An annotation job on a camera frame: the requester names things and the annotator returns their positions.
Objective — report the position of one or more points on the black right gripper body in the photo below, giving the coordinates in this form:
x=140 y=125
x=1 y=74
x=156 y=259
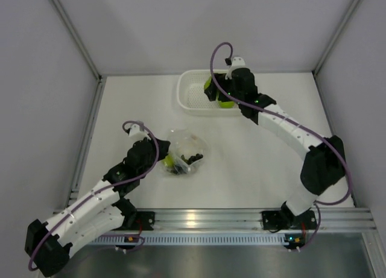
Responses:
x=225 y=85

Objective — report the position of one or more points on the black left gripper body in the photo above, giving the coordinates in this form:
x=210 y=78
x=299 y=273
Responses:
x=161 y=153

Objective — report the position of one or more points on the green fake apple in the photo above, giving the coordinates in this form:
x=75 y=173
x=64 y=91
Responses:
x=226 y=104
x=168 y=161

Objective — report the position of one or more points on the pale green fake cabbage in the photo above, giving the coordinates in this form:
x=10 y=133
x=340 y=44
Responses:
x=208 y=85

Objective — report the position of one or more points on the clear polka dot zip bag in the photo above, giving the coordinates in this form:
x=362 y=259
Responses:
x=187 y=143

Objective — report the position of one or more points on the dark green fake vegetable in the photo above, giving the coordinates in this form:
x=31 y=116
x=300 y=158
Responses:
x=185 y=166

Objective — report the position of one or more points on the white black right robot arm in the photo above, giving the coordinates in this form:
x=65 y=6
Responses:
x=324 y=163

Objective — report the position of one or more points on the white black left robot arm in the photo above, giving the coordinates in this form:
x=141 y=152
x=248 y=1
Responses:
x=50 y=244

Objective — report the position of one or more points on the white perforated plastic basket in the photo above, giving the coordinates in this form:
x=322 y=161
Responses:
x=200 y=93

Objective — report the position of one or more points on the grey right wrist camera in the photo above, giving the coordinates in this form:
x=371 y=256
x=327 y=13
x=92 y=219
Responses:
x=234 y=63

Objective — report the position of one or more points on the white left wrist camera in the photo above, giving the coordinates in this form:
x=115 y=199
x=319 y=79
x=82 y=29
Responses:
x=137 y=132

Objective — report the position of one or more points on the aluminium frame post left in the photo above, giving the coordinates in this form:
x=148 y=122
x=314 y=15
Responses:
x=76 y=38

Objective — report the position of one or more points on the aluminium frame post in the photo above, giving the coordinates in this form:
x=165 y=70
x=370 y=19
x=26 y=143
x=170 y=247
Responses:
x=76 y=38
x=337 y=33

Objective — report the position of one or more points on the white slotted cable duct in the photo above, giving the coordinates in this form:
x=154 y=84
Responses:
x=198 y=238

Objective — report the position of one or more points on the aluminium frame post right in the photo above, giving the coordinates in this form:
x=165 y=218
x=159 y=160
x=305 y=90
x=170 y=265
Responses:
x=337 y=33

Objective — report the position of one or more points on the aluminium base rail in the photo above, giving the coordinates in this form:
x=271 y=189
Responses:
x=331 y=220

